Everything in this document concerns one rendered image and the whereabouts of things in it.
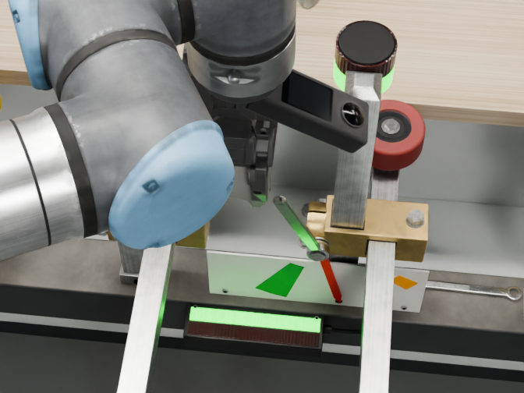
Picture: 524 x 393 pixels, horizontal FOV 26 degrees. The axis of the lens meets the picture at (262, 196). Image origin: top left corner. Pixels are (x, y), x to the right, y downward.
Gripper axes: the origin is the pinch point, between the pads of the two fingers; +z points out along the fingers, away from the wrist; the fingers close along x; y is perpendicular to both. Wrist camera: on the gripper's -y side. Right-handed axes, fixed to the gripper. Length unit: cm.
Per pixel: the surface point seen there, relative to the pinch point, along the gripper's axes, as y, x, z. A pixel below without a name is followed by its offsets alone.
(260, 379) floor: 3, -26, 101
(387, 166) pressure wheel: -12.6, -14.0, 13.1
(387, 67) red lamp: -10.8, -10.5, -8.3
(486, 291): -26.9, -9.0, 30.7
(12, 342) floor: 51, -29, 101
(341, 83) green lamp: -6.5, -10.4, -5.4
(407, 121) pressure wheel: -14.5, -19.0, 10.9
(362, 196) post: -9.9, -6.1, 7.9
